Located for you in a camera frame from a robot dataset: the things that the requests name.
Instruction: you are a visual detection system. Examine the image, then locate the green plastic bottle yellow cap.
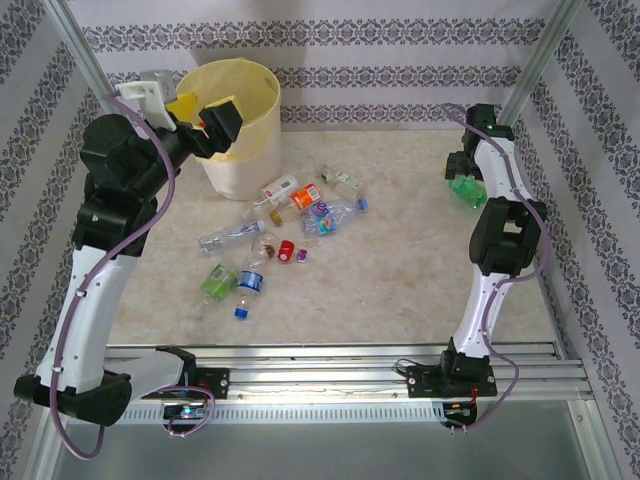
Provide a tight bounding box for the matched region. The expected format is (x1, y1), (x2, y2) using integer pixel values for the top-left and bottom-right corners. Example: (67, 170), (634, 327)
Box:
(442, 167), (489, 210)

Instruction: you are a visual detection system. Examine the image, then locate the white label barcode bottle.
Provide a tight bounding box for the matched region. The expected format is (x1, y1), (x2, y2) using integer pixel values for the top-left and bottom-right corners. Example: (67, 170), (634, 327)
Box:
(244, 173), (300, 219)

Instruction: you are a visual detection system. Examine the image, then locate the orange label bottle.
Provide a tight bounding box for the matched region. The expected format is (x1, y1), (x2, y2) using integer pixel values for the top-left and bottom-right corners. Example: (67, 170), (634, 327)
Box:
(268, 182), (324, 225)

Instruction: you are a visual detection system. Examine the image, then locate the slim clear water bottle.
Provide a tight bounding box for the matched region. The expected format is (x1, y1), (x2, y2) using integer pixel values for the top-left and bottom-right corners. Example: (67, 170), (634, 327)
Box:
(196, 219), (266, 257)

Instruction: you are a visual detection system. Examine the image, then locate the clear bottle green cap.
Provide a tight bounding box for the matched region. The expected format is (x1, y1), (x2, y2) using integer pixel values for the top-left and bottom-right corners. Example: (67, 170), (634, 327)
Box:
(319, 164), (369, 199)

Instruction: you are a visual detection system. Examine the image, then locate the crushed bottle purple label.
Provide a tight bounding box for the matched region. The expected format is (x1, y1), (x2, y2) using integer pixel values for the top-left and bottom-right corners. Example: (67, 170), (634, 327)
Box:
(299, 197), (371, 239)

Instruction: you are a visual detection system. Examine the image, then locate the red label bottle purple cap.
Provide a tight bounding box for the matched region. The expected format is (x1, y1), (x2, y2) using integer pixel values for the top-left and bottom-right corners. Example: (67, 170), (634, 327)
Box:
(249, 231), (311, 271)

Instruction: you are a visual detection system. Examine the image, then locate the blue label bottle blue cap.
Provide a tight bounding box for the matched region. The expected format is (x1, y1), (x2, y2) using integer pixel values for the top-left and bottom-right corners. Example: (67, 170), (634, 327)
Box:
(232, 254), (266, 321)

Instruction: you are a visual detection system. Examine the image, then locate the green label clear bottle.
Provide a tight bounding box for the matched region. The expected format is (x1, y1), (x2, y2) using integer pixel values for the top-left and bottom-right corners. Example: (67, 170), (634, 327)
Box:
(189, 263), (242, 321)

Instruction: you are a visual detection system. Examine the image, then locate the yellow plastic bin liner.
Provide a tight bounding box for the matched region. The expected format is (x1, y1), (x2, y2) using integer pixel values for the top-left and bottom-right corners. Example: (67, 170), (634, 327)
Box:
(175, 58), (282, 164)

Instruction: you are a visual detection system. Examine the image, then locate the cream plastic bin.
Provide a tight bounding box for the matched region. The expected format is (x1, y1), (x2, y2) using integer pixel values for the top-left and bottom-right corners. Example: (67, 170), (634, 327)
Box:
(175, 58), (284, 202)

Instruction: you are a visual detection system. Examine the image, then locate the left controller board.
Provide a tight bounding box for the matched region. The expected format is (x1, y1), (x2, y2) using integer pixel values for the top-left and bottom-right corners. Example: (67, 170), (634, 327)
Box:
(163, 404), (209, 421)

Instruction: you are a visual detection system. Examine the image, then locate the grey metal front panel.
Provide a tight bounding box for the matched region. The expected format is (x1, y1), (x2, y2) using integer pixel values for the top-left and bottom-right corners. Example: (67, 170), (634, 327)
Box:
(47, 419), (596, 480)

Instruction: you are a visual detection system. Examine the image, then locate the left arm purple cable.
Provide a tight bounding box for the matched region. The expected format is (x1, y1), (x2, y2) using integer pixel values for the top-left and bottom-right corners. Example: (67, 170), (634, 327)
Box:
(49, 94), (217, 459)

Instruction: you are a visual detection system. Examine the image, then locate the right aluminium frame post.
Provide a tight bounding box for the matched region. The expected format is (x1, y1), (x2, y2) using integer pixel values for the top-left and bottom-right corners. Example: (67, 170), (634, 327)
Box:
(492, 0), (585, 144)

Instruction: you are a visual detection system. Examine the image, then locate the aluminium frame post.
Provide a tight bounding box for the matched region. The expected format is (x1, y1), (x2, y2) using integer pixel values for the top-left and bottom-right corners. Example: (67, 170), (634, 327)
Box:
(42, 0), (141, 151)
(492, 0), (585, 144)

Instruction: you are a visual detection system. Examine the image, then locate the left aluminium frame post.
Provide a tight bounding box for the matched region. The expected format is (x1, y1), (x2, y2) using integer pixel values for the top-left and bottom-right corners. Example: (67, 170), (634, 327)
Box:
(42, 0), (141, 151)

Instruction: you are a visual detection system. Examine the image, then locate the right aluminium side rail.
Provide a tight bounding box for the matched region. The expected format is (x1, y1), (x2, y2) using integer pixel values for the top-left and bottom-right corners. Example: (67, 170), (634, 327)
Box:
(499, 134), (571, 359)

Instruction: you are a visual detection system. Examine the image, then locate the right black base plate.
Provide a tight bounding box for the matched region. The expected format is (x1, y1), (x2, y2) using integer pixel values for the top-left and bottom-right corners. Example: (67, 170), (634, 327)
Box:
(407, 363), (499, 400)

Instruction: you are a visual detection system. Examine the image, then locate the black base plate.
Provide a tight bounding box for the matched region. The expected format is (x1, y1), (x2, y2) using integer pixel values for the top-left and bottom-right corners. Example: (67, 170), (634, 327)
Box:
(407, 363), (499, 400)
(139, 367), (231, 401)

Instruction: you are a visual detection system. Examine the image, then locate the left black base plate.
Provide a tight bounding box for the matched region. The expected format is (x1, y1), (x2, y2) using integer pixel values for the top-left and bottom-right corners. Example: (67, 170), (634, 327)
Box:
(139, 367), (231, 401)

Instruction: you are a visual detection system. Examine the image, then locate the aluminium front rail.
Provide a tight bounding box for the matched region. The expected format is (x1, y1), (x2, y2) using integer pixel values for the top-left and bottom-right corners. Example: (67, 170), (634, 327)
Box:
(47, 342), (594, 404)

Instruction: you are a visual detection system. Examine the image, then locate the slotted grey cable duct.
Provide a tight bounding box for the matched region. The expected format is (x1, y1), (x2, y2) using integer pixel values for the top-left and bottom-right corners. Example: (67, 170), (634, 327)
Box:
(64, 402), (449, 426)

